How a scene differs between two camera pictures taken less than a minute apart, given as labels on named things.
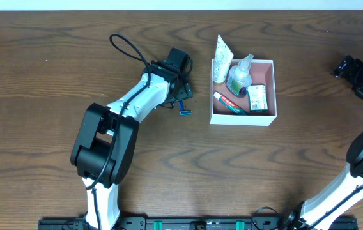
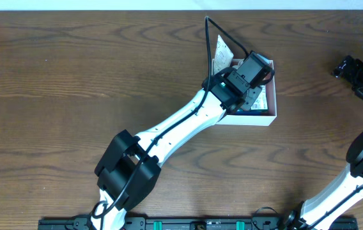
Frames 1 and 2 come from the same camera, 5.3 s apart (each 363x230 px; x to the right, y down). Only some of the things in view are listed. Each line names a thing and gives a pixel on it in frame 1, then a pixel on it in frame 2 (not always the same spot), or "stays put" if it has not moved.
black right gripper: x=346 y=68 stays put
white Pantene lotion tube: x=222 y=58 stays put
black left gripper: x=184 y=92 → x=254 y=96
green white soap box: x=257 y=100 stays put
